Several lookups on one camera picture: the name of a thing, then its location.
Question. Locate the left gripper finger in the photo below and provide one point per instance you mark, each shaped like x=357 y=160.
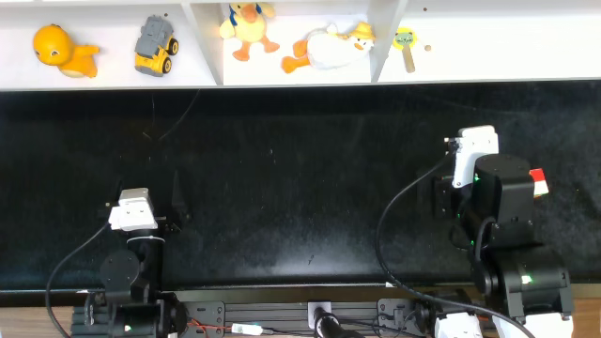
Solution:
x=179 y=202

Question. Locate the yellow and green rattle drum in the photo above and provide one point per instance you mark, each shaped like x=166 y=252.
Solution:
x=405 y=40

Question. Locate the many-coloured puzzle cube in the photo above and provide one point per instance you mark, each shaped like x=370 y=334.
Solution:
x=539 y=183

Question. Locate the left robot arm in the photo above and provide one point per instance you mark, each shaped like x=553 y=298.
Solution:
x=119 y=272

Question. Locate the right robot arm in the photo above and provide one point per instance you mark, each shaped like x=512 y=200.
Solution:
x=502 y=188

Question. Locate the grey and yellow toy truck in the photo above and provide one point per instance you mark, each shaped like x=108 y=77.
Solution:
x=152 y=47

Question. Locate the yellow plush duck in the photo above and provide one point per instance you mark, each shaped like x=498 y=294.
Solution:
x=249 y=28

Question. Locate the yellow rubber duck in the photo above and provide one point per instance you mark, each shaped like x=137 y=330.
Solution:
x=56 y=47

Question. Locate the white plush duck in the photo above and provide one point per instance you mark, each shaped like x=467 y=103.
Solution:
x=333 y=49

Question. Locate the white shelf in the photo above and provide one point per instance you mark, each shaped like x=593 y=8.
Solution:
x=493 y=51

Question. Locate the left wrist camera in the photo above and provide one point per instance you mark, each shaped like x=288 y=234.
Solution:
x=133 y=211

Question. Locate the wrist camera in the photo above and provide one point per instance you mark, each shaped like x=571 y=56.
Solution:
x=133 y=211
x=474 y=150

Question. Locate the mounting rail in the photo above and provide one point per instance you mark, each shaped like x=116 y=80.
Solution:
x=282 y=312

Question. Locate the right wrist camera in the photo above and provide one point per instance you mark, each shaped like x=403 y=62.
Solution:
x=474 y=150

